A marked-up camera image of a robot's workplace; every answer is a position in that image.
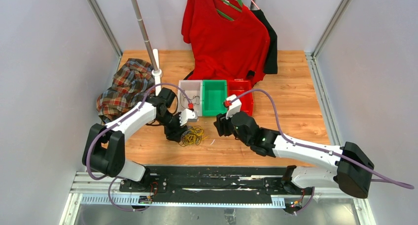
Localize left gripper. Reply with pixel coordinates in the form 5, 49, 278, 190
156, 111, 188, 143

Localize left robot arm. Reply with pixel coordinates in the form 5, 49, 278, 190
82, 88, 198, 192

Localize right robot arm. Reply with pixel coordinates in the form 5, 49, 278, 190
214, 111, 374, 198

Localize green plastic bin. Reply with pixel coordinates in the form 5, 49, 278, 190
202, 80, 227, 117

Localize red plastic bin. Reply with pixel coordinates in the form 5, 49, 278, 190
226, 79, 254, 117

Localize white plastic bin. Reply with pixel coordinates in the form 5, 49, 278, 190
177, 80, 203, 117

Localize plaid flannel shirt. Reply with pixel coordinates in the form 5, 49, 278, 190
96, 58, 155, 124

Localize black garment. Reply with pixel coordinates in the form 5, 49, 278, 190
251, 9, 278, 74

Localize red t-shirt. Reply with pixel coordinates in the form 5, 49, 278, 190
181, 0, 270, 85

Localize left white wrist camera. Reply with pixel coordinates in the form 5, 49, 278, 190
179, 103, 198, 126

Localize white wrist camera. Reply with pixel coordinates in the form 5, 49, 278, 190
223, 95, 242, 119
179, 103, 198, 126

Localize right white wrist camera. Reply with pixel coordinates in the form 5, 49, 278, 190
223, 95, 242, 119

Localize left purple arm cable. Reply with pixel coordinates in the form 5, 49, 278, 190
85, 83, 193, 212

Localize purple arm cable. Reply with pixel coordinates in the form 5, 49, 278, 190
85, 83, 193, 212
232, 88, 416, 214

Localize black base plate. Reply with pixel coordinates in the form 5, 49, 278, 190
119, 165, 312, 204

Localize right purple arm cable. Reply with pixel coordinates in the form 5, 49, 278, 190
232, 88, 416, 214

